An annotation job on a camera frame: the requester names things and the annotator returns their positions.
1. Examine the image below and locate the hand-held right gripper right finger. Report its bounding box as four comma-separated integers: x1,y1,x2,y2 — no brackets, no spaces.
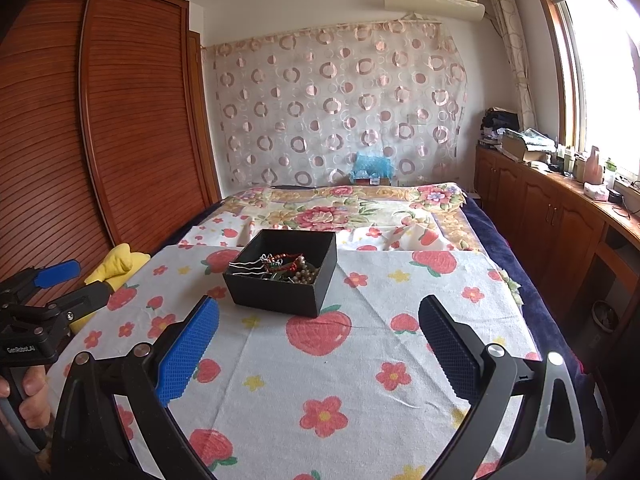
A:
417,294,588,480

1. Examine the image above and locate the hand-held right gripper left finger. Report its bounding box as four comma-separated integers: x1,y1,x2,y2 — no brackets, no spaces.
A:
50,295,221,480

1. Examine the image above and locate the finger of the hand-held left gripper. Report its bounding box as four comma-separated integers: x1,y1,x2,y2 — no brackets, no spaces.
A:
0,259,83,306
0,282,112,342

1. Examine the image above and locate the black box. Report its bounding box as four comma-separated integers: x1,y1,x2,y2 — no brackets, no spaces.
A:
222,229,340,318

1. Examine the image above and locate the purple jeweled hair comb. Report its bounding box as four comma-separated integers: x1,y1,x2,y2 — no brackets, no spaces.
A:
229,252,281,277

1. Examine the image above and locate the red cord bracelet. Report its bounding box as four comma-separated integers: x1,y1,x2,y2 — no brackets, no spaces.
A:
265,254,307,273

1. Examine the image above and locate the pearl necklace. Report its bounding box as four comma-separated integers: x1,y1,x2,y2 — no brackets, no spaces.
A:
279,260,322,286

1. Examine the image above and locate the person's left hand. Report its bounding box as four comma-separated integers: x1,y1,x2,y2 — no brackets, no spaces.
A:
0,364,52,433

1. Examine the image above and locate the yellow plush toy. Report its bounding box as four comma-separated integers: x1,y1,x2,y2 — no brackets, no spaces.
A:
70,243,151,333

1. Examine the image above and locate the dark blue bedspread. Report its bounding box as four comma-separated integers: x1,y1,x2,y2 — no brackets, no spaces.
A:
462,195,601,411

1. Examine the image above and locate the strawberry print blanket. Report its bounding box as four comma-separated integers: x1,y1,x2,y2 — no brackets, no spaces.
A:
45,211,543,480

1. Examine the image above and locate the wooden slatted wardrobe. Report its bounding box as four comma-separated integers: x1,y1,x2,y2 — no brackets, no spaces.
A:
0,0,221,301

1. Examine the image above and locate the waste bin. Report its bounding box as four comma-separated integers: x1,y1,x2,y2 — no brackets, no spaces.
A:
591,300,621,346

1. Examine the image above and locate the wooden low cabinet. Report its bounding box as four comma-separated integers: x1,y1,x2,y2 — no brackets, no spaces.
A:
472,142,640,341

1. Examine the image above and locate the brown cardboard box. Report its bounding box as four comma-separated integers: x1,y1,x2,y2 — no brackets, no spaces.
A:
345,172,396,187

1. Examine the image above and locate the floral quilt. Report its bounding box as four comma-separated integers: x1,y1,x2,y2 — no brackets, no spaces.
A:
220,182,481,253

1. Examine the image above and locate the blue plastic bag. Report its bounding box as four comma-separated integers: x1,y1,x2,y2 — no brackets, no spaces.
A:
350,151,393,181

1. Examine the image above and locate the flat cardboard box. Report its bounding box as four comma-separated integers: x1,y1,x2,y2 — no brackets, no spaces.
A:
500,128,557,163

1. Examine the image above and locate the pile of dark clothes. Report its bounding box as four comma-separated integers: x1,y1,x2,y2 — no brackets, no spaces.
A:
480,106,521,148

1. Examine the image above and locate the pink bottle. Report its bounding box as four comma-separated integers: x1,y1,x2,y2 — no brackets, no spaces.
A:
585,146,605,183

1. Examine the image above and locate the circle pattern curtain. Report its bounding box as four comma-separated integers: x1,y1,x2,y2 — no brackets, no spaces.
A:
200,20,468,188

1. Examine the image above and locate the pale window curtain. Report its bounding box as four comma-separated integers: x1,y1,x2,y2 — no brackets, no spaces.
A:
482,0,538,131

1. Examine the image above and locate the wooden frame window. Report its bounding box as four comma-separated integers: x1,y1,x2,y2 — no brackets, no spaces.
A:
530,0,640,196

